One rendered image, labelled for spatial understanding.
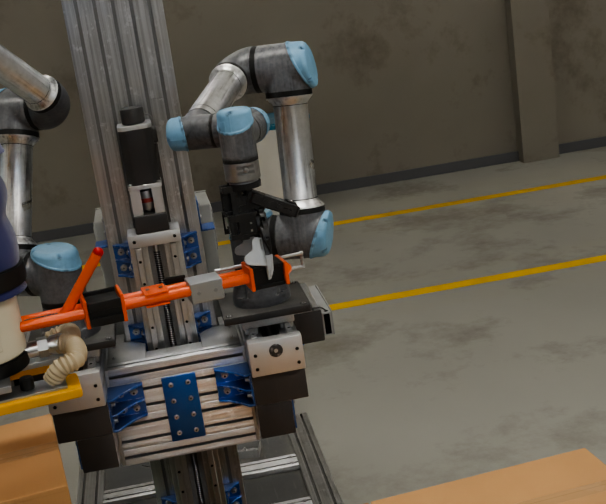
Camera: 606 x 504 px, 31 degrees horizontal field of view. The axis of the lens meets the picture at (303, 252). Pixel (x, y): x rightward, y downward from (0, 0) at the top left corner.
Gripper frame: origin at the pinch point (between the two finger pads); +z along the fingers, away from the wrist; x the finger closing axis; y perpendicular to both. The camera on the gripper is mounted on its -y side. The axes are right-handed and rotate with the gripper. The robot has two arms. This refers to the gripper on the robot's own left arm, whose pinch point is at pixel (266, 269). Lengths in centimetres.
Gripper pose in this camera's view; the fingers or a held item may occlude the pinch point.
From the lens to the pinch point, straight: 234.9
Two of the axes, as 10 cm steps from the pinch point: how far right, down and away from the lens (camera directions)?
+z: 1.3, 9.6, 2.6
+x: 2.9, 2.1, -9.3
